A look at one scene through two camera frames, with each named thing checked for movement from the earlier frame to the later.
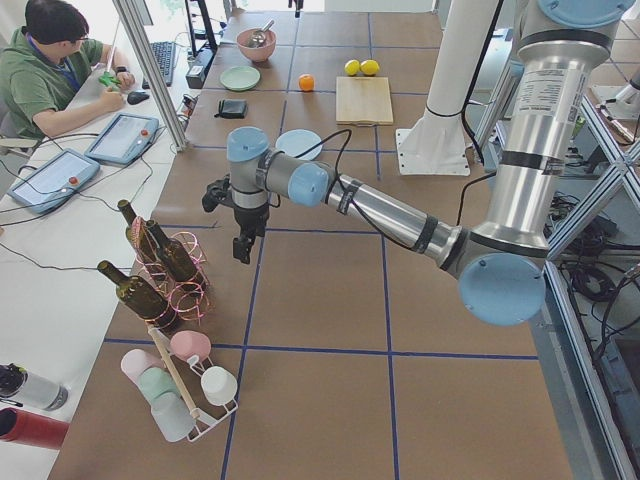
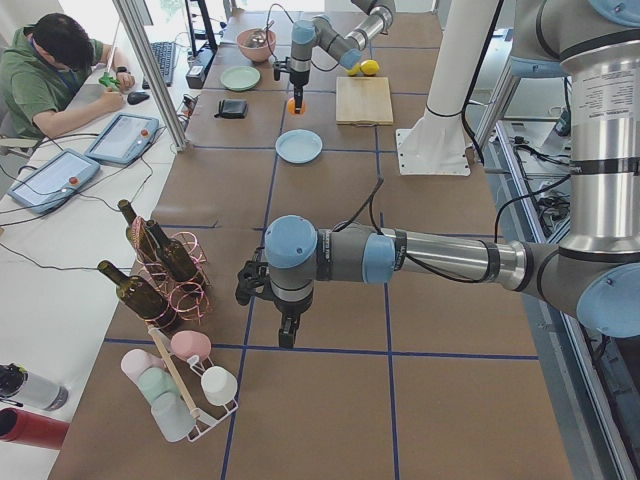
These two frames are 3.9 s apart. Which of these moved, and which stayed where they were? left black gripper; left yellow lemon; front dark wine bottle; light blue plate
Moved: left black gripper
Stayed: front dark wine bottle; light blue plate; left yellow lemon
